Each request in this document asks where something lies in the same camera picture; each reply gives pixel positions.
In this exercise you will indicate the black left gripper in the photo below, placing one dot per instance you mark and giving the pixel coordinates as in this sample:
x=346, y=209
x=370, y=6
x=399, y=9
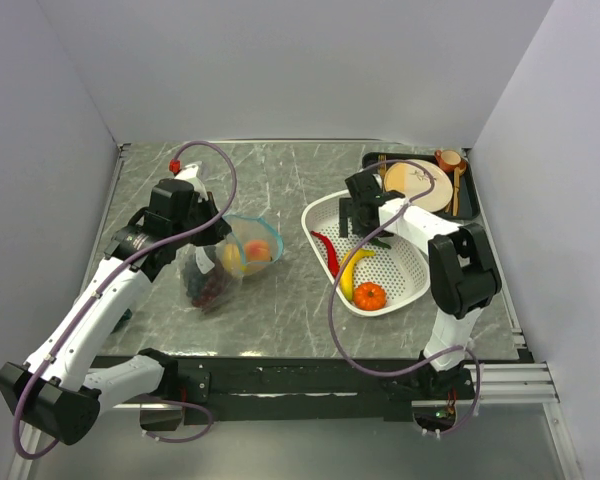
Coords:
x=214, y=235

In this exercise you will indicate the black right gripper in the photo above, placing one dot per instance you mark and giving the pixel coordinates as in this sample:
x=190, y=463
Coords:
x=348, y=209

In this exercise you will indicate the green vegetable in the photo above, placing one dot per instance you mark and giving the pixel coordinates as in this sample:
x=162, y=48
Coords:
x=379, y=243

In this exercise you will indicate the white perforated plastic basket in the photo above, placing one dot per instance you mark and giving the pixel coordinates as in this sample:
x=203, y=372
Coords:
x=398, y=267

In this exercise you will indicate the yellow banana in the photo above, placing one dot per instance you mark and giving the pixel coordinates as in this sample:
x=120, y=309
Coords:
x=347, y=270

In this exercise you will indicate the yellow pear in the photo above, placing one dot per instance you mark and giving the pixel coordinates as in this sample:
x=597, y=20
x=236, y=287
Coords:
x=232, y=261

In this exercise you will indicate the clear zip top bag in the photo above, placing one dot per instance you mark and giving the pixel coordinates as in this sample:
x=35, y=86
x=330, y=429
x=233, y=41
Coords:
x=208, y=258

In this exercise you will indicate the red grape bunch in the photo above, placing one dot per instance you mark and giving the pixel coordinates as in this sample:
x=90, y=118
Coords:
x=218, y=285

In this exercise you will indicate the small orange pumpkin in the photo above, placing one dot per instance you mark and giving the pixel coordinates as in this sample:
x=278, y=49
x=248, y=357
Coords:
x=369, y=296

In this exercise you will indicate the orange peach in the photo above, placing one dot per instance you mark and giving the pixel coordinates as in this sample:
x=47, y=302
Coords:
x=258, y=250

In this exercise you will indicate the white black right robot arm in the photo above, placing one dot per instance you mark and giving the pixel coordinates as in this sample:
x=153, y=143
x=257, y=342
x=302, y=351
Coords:
x=463, y=273

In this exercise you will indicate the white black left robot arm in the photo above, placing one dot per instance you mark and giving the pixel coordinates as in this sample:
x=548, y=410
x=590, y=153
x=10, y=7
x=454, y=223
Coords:
x=53, y=389

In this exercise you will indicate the beige plate with branch pattern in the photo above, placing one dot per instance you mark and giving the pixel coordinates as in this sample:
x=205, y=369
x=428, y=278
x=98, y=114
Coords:
x=411, y=181

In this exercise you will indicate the gold fork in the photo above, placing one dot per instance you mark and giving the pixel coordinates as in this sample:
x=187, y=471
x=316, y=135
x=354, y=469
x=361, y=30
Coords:
x=382, y=165

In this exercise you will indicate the red chili pepper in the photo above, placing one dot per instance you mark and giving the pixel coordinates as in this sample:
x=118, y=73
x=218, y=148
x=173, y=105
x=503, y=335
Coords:
x=332, y=259

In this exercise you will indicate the small orange cup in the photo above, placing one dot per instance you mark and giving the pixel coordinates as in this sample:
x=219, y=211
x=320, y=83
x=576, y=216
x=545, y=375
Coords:
x=449, y=160

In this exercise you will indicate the black rectangular tray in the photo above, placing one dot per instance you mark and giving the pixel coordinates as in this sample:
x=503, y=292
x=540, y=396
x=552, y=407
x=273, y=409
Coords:
x=468, y=202

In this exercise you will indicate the wooden knife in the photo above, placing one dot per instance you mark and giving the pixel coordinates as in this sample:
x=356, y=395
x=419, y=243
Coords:
x=458, y=172

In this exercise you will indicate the dark green mug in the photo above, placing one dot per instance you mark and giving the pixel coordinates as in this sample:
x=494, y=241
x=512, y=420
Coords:
x=126, y=316

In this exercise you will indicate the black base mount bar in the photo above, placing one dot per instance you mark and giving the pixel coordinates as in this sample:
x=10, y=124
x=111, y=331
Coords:
x=285, y=389

